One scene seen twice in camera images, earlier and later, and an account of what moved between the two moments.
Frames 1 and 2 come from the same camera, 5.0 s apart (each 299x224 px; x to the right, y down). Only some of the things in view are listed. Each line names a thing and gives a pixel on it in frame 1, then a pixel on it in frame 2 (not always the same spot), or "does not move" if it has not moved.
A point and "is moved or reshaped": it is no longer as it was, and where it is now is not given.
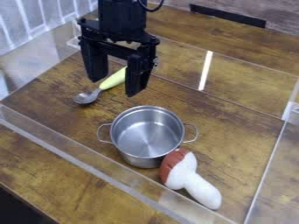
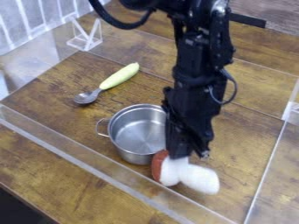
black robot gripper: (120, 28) to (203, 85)
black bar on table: (228, 16) does not move
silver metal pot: (144, 132) does not move
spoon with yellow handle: (115, 80) does not move
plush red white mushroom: (180, 176) is moved or reshaped
